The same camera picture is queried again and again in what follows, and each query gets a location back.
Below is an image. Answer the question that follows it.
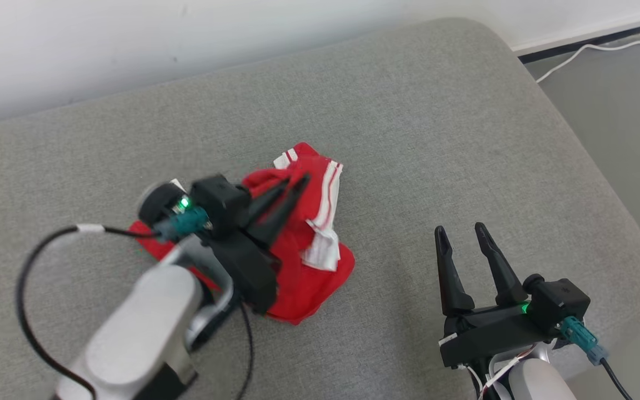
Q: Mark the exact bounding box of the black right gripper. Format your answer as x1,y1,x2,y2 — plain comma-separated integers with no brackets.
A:
435,222,562,368

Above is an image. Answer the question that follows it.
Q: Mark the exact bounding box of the white floor cable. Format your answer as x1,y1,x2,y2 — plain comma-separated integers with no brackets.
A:
536,40,640,84

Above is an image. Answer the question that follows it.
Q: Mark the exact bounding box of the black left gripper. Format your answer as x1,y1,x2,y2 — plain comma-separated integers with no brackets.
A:
203,174,311,316

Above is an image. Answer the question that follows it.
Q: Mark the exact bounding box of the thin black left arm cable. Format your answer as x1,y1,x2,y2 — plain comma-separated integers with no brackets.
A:
238,304,255,400

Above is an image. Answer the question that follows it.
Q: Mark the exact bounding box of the red basketball jersey white trim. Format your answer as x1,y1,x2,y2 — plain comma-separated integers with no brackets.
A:
128,142,356,326

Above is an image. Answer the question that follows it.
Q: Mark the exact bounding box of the grey fabric sofa cushion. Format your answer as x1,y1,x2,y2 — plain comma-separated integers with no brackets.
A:
0,17,640,400

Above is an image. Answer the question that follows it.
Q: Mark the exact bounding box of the black baseboard strip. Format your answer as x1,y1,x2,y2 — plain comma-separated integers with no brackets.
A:
517,18,640,56

